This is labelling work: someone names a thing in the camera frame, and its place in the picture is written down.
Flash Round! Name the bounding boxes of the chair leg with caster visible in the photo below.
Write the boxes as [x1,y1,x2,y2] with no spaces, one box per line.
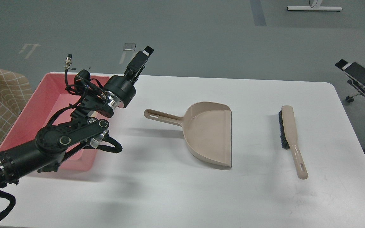
[345,92,360,103]

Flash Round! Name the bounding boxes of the pink plastic bin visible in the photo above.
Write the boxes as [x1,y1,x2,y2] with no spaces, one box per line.
[0,70,122,178]

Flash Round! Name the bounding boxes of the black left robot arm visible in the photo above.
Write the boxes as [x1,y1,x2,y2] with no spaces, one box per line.
[0,46,154,221]

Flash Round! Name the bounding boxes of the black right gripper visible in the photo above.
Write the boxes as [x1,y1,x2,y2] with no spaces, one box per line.
[335,59,365,98]

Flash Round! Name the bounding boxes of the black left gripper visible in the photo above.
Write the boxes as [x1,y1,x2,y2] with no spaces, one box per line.
[103,45,154,108]

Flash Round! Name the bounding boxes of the beige hand brush black bristles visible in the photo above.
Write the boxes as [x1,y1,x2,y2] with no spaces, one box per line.
[278,105,308,180]

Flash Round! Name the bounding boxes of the white desk base foot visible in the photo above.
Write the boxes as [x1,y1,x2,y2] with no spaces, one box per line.
[286,0,343,12]

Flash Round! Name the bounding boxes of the beige plastic dustpan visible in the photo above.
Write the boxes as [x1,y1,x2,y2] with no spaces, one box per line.
[144,102,232,169]

